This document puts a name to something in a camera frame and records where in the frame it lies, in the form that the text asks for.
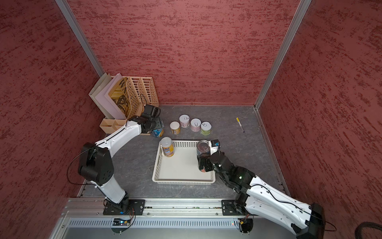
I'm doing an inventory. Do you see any small yellow can white lid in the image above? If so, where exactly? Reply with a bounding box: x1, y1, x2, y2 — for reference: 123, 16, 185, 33
170, 121, 180, 135

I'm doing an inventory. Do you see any white perforated plastic basket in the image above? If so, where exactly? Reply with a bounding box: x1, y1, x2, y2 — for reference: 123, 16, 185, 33
152, 140, 216, 185

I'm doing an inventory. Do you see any yellow labelled tall can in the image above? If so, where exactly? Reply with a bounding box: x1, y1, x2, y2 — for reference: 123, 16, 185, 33
160, 137, 174, 157

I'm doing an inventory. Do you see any small pink can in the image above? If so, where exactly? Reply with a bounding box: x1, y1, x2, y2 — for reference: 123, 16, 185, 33
190, 118, 202, 132
179, 115, 190, 128

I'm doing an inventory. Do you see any small green can white lid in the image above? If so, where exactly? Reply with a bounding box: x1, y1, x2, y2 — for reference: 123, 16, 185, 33
201, 121, 212, 135

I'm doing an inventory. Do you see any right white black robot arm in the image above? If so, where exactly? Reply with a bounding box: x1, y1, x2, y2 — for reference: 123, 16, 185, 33
197, 151, 326, 239

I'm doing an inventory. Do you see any beige plastic file organizer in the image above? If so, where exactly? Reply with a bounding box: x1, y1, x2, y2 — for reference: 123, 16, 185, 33
99, 76, 159, 134

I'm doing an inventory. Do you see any brown patterned magazine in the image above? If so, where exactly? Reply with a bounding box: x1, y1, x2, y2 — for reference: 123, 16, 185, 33
108, 77, 131, 117

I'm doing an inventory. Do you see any yellow white marker pen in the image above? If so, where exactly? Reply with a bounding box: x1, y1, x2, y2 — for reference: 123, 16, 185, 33
236, 118, 245, 133

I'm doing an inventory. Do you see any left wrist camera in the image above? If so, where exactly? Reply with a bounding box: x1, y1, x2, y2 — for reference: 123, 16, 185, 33
141, 104, 161, 119

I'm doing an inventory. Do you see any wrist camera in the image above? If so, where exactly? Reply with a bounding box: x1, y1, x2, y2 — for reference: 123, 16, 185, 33
209, 139, 220, 155
141, 104, 161, 119

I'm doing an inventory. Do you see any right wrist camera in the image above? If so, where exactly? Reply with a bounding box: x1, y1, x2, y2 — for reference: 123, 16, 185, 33
209, 139, 220, 155

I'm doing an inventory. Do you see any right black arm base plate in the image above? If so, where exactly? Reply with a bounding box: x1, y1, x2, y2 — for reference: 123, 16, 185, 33
221, 200, 248, 216

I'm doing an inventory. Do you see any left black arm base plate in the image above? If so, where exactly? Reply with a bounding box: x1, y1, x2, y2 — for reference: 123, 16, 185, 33
103, 199, 146, 216

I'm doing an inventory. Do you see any aluminium front rail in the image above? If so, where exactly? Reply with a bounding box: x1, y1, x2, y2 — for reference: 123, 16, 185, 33
61, 198, 305, 219

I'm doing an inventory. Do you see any black cable loop corner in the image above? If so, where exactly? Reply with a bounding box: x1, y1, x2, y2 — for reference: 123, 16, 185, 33
354, 221, 382, 239

